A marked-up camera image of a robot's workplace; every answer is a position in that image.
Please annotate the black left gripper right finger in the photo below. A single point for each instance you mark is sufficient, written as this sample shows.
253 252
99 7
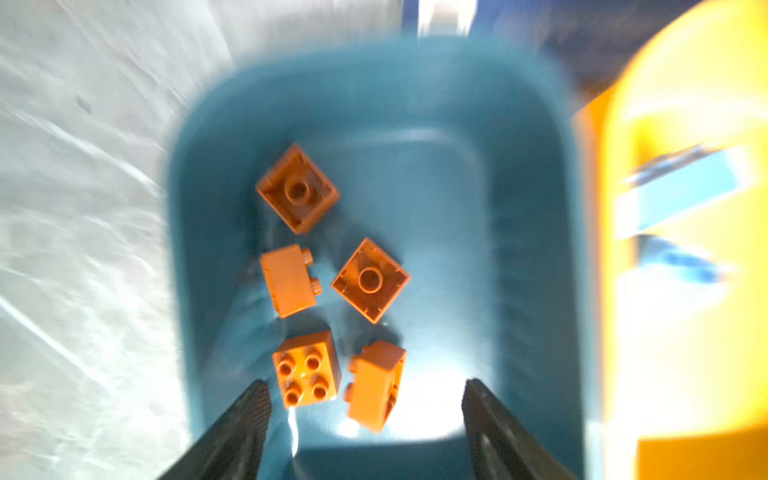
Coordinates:
500 446

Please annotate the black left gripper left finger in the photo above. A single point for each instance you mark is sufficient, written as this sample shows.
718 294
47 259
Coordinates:
232 447

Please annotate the brown lego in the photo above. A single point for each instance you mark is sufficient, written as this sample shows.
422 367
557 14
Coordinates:
370 280
307 370
374 391
298 191

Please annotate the brown lego bottom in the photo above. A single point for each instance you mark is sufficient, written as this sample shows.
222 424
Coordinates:
374 391

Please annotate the brown lego low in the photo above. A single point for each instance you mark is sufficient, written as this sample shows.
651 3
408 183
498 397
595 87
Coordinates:
290 286

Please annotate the light blue long lego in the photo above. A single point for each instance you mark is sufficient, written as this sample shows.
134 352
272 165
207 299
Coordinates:
678 183

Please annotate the yellow plastic bin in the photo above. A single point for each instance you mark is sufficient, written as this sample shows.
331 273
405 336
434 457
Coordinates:
683 306

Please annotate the teal plastic bin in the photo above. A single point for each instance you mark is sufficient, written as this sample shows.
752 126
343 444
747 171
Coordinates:
457 158

